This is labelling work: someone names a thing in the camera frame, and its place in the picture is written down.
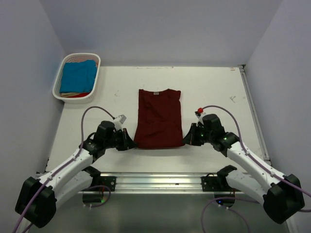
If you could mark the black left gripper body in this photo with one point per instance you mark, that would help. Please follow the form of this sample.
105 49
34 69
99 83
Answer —
116 140

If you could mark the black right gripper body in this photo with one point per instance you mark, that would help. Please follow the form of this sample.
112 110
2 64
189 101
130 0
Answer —
203 136

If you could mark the dark red t shirt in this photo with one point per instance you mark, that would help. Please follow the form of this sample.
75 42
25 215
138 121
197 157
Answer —
159 120

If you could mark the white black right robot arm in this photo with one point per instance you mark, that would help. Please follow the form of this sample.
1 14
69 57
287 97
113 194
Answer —
280 195

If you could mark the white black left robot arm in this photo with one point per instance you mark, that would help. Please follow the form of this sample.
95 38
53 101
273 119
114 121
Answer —
39 198

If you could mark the red folded t shirt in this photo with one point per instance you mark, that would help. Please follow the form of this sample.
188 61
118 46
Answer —
80 95

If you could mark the beige folded t shirt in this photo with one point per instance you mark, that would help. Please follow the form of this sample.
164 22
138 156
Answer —
69 94

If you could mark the white plastic laundry basket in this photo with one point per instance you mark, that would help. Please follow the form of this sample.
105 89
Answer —
76 57

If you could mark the blue folded t shirt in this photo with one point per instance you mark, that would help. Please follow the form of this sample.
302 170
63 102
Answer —
78 77

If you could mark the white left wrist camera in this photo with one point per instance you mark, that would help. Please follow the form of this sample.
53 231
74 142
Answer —
118 122

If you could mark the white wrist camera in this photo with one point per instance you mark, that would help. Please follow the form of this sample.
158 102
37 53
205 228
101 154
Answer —
200 114
118 122

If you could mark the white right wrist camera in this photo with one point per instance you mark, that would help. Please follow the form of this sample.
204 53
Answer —
200 114

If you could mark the aluminium table front rail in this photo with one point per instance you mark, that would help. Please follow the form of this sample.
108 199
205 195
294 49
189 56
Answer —
160 183

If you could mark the aluminium table rail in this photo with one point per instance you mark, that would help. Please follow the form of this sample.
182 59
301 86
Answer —
263 147
160 183

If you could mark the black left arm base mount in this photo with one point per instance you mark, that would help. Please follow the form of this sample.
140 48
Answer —
109 181

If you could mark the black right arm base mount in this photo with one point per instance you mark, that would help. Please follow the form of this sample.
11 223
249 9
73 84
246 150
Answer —
214 183

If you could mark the aluminium table right rail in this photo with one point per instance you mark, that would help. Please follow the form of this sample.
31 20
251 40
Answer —
263 147

